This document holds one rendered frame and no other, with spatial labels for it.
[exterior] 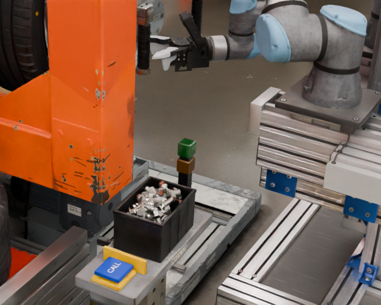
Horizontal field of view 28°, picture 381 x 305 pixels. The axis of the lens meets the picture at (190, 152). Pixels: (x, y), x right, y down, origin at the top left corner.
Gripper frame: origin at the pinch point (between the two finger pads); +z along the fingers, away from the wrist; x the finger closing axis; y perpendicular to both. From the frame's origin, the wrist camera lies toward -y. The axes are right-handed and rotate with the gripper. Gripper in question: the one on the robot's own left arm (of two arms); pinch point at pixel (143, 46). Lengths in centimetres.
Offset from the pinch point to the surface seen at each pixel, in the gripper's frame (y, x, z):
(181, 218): 31, -44, 1
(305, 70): 83, 161, -141
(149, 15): -9.5, -1.3, -0.9
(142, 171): 69, 45, -14
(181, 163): 22.7, -29.4, -3.3
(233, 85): 83, 148, -92
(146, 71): 7.0, -2.2, -0.3
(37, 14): -6.7, 12.3, 28.3
